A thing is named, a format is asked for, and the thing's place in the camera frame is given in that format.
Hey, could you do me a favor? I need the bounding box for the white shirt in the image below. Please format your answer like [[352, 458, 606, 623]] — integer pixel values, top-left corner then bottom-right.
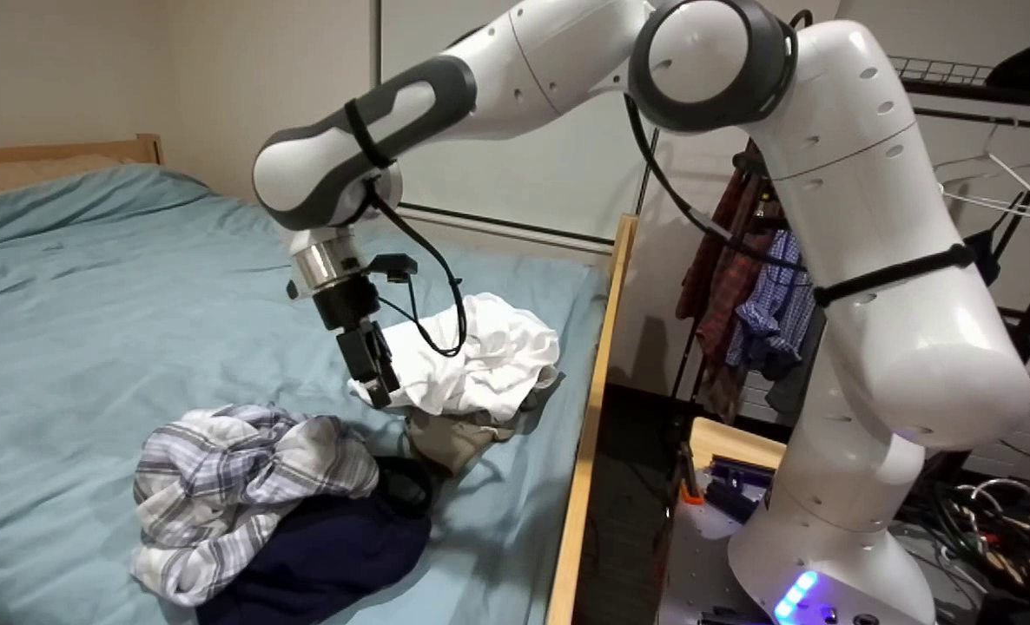
[[348, 293, 562, 424]]

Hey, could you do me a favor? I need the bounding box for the red plaid shirt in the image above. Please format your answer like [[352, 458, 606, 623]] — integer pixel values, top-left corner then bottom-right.
[[675, 141, 781, 422]]

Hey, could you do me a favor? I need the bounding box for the blue checkered shirt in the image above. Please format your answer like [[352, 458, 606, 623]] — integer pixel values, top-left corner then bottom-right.
[[727, 229, 817, 380]]

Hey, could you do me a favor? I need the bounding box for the tan garment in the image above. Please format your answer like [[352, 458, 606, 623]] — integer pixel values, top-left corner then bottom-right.
[[404, 406, 518, 477]]

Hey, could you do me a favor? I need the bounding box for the black garment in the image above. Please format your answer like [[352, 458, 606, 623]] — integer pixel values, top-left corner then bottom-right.
[[374, 455, 437, 519]]

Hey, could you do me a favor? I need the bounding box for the navy blue garment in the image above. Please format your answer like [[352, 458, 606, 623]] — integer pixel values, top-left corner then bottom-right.
[[196, 489, 434, 625]]

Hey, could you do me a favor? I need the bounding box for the bed with teal sheet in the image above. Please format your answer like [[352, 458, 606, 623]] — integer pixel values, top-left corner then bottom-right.
[[0, 133, 639, 625]]

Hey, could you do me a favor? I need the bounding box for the blue and black tool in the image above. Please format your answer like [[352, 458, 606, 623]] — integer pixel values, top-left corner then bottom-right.
[[704, 455, 778, 524]]

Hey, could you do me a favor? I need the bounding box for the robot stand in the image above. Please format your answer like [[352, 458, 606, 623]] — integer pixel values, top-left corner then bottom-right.
[[657, 416, 989, 625]]

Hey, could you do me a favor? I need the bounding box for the white clothes hanger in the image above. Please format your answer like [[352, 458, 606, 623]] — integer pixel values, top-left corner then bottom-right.
[[934, 150, 1030, 220]]

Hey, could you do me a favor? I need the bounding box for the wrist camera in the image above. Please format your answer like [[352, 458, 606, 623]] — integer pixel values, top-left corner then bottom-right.
[[367, 253, 419, 284]]

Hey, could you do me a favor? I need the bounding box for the heap of cables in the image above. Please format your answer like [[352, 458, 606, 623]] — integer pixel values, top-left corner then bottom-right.
[[901, 476, 1030, 613]]

